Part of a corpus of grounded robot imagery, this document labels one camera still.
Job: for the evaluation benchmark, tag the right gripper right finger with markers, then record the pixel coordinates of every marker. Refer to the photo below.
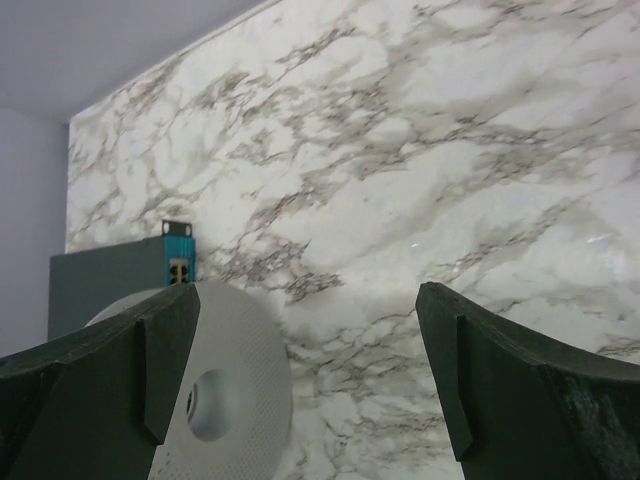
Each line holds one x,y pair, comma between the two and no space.
521,405

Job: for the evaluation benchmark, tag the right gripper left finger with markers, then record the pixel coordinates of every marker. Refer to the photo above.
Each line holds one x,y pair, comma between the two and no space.
97,403

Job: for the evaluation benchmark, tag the white cable spool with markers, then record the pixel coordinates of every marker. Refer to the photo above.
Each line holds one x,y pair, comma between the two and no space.
233,411

